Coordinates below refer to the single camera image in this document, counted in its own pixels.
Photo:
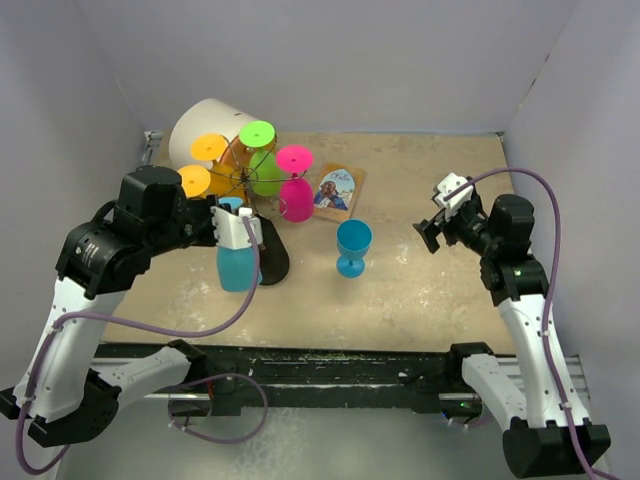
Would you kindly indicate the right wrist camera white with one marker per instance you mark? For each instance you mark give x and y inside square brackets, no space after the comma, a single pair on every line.
[451,193]

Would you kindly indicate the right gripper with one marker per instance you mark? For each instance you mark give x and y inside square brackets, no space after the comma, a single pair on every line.
[447,226]

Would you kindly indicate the blue wine glass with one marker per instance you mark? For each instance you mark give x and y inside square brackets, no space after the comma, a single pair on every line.
[354,238]
[235,267]

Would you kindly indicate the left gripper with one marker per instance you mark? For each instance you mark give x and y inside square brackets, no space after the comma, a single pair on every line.
[204,206]

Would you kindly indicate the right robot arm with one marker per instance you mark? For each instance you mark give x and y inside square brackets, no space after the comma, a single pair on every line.
[546,429]

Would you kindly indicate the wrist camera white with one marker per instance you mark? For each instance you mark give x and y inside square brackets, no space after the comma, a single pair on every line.
[451,193]
[230,229]

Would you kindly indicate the orange wine glass back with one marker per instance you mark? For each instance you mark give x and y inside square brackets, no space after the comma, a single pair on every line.
[195,180]

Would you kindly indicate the orange wine glass front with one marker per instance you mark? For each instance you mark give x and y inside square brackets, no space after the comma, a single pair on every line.
[225,175]

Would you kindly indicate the blue wine glass front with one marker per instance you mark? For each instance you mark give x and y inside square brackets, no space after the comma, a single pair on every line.
[235,267]

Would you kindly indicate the orange picture book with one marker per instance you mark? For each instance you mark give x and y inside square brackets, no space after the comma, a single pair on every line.
[337,190]

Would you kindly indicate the orange wine glass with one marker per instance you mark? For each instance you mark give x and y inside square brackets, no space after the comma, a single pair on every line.
[225,175]
[195,180]

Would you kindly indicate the metal wine glass rack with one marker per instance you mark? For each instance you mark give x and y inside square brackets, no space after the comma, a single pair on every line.
[271,256]

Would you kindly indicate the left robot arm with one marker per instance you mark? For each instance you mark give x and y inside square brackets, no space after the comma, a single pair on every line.
[61,400]

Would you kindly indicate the pink wine glass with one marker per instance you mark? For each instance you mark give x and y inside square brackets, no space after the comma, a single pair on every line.
[296,193]

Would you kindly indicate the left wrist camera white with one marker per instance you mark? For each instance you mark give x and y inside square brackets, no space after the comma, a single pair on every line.
[230,229]

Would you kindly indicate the white cylinder container orange lid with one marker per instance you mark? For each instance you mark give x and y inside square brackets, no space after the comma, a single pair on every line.
[210,116]

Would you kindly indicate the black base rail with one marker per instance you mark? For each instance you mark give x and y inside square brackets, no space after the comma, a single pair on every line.
[422,382]

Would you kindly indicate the green wine glass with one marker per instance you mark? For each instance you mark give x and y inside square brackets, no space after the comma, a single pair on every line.
[265,177]

